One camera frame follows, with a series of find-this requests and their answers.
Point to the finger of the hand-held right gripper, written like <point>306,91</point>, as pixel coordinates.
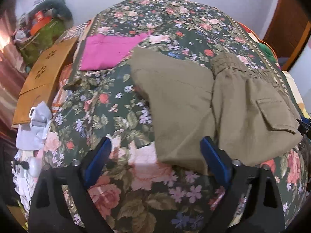
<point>305,127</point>

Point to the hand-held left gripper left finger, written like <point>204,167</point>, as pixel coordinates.
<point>97,160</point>

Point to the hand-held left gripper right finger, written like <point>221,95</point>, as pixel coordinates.
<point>216,160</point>

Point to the olive green pants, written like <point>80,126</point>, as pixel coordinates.
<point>182,102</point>

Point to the floral blanket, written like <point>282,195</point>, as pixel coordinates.
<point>109,106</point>

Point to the white plastic bag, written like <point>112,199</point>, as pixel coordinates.
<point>36,126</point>

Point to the bamboo lap table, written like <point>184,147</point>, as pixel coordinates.
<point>43,77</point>

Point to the wooden door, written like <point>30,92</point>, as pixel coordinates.
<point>289,21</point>

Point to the folded pink cloth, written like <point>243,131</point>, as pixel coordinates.
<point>107,51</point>

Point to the pink curtain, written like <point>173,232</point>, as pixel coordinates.
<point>9,77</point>

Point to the striped cloth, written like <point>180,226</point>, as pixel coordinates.
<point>75,30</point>

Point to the green storage bag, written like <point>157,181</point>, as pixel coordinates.
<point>41,40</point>

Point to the orange box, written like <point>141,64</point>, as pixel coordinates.
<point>40,26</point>

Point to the red box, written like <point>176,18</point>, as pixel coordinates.
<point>38,16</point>

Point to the grey plush pillow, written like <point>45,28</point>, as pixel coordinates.
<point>59,7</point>

